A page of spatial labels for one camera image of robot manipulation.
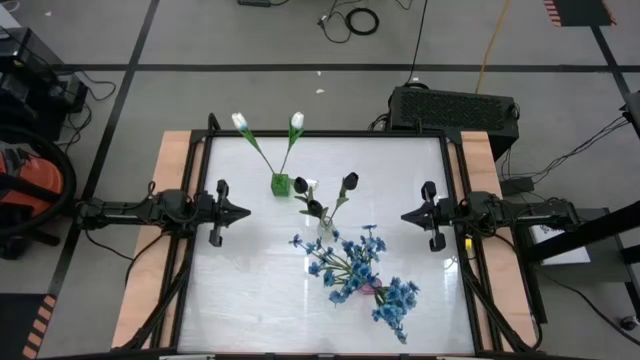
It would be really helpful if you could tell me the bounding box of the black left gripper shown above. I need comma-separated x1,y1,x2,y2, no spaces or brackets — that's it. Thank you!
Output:
196,179,252,248

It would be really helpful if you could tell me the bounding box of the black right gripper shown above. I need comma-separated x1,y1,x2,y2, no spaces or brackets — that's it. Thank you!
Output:
401,180,469,253

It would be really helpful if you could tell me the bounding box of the black tulip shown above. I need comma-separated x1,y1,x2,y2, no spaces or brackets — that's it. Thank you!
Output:
292,175,326,226
327,171,361,229
298,194,329,229

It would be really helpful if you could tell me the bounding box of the white tulip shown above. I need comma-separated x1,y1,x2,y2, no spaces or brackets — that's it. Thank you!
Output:
230,111,277,176
279,110,306,176

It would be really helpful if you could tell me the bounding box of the green glass vase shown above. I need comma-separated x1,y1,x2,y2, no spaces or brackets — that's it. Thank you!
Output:
270,172,292,198

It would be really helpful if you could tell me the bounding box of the purple ribbed glass vase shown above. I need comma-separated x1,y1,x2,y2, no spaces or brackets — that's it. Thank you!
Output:
358,277,384,296

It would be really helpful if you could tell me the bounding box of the wooden side board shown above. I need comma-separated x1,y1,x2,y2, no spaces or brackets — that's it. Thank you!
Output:
110,130,195,350
460,130,540,351

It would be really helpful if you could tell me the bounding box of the black power adapter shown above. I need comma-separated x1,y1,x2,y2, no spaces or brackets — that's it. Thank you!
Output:
499,176,536,198

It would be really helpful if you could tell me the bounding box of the black mesh computer case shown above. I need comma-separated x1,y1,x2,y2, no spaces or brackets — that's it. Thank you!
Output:
388,85,521,162

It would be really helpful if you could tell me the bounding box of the white paper sign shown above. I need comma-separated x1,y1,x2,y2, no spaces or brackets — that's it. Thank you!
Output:
529,222,592,266

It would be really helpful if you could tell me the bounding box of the black stand beam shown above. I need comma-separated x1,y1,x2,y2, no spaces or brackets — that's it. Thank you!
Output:
517,199,640,321

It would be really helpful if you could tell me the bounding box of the orange black vacuum cleaner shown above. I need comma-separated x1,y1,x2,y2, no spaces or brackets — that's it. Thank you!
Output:
0,123,79,261

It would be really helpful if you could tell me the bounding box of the black orange hazard floor mat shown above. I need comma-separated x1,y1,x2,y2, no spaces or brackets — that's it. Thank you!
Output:
0,293,58,360
543,0,617,28

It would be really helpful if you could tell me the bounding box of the black equipment box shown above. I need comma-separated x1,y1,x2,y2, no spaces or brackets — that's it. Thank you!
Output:
0,27,90,144

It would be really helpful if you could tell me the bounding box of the black rig frame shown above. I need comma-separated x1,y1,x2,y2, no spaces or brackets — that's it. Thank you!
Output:
119,112,544,360

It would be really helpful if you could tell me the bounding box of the thin black cable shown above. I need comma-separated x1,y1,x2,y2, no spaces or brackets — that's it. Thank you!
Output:
403,0,430,86

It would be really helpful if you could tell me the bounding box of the black floor cable bundle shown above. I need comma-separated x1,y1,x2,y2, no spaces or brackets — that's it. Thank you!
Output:
529,114,632,184

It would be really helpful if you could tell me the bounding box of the yellow cable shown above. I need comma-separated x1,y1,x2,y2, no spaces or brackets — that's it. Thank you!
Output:
473,0,512,95

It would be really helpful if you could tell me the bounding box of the loose black floor cable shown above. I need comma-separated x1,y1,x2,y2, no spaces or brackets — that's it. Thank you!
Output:
316,0,354,45

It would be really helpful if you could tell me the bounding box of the coiled black cable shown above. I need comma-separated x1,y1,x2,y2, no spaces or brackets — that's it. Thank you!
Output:
343,6,380,37

